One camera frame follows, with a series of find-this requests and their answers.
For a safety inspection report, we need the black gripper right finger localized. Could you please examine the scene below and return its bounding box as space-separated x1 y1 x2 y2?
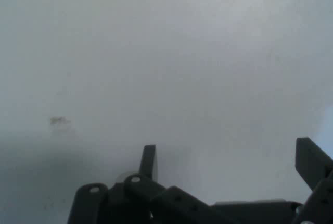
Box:
296 137 333 224

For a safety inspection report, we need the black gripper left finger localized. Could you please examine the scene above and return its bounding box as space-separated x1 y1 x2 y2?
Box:
67 144 213 224

